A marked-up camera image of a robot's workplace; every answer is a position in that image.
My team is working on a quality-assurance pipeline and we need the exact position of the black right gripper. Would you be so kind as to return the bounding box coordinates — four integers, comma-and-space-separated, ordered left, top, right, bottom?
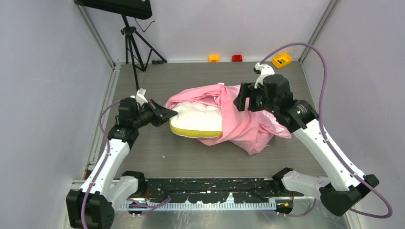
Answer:
233, 82, 277, 114

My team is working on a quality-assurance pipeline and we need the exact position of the yellow toy bin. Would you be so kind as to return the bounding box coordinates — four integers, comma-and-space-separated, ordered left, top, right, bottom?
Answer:
272, 52, 293, 69

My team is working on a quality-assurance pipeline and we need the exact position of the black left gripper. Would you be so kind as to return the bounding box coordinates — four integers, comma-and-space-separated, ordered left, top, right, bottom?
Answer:
133, 99, 177, 128

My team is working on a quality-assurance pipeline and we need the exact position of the orange toy block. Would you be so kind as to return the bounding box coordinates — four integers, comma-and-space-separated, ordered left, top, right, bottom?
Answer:
208, 55, 220, 62

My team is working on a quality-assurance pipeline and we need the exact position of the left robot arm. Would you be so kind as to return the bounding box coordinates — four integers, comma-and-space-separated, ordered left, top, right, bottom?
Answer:
66, 97, 178, 229

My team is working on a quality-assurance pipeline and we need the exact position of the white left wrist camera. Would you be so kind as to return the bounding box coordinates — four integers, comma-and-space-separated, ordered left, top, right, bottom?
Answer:
135, 88, 148, 106

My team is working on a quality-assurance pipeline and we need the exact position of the small black adapter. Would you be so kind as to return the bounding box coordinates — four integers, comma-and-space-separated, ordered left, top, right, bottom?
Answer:
151, 60, 165, 64

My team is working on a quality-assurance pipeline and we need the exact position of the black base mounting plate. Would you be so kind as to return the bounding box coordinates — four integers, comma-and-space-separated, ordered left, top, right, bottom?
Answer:
135, 178, 293, 204

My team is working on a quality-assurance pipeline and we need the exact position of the black camera tripod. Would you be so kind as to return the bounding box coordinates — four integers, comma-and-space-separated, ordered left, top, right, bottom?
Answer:
120, 15, 168, 90

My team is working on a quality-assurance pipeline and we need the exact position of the white yellow-edged pillow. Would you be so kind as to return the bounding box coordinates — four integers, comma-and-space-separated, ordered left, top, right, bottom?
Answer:
169, 102, 223, 138

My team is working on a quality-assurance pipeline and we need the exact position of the pink floral pillowcase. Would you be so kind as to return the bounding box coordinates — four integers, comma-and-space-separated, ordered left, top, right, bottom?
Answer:
164, 83, 291, 155

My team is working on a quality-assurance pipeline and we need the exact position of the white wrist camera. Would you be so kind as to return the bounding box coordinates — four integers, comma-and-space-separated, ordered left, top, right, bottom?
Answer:
135, 88, 148, 106
254, 62, 275, 89

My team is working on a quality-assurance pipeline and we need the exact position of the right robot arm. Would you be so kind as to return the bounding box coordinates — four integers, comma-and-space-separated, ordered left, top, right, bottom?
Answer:
234, 74, 379, 216

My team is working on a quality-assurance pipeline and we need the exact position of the black light panel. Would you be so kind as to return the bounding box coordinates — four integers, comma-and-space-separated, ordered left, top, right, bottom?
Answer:
74, 0, 152, 20

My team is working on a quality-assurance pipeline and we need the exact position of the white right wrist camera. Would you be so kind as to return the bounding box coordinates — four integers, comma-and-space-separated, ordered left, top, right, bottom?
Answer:
254, 62, 275, 89

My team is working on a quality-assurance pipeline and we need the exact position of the red toy block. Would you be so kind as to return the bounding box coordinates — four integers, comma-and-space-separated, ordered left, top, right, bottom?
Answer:
232, 55, 243, 62

